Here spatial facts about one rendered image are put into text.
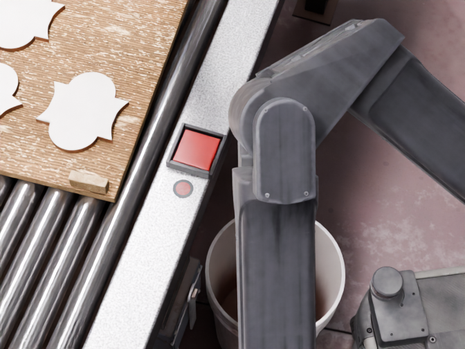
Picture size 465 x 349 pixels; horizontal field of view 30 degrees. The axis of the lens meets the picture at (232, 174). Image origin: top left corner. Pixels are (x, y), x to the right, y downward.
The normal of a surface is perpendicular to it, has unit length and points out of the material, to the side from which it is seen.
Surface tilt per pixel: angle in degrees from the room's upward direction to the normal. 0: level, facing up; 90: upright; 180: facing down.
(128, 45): 0
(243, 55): 0
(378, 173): 0
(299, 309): 39
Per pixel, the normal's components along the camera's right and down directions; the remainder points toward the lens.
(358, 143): 0.03, -0.47
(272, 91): 0.11, 0.17
